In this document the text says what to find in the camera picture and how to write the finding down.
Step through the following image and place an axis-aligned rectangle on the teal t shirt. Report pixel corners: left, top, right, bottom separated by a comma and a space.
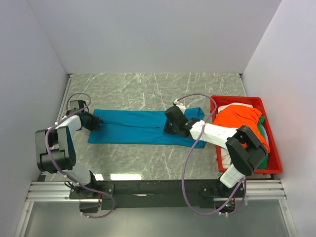
88, 109, 195, 147

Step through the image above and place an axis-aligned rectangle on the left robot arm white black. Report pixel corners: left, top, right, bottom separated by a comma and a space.
35, 100, 104, 198

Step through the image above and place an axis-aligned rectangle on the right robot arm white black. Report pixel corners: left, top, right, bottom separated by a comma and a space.
164, 105, 268, 197

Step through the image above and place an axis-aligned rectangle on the orange t shirt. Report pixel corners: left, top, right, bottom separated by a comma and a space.
213, 103, 270, 153

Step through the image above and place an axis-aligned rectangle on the black base bar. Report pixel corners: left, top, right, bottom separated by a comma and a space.
64, 179, 245, 213

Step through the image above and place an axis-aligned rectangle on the lavender t shirt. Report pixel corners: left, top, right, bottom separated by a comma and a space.
261, 126, 269, 144

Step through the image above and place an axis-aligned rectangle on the green t shirt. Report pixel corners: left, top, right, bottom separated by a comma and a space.
257, 116, 268, 169

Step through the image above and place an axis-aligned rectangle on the red plastic bin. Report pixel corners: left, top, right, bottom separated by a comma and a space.
211, 95, 282, 175

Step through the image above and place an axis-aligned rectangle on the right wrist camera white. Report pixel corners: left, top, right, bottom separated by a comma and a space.
173, 100, 186, 113

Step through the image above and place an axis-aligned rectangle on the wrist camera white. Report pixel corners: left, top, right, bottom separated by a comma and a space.
54, 116, 70, 127
173, 100, 186, 113

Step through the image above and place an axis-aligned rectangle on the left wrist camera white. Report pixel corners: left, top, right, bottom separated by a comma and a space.
54, 116, 70, 127

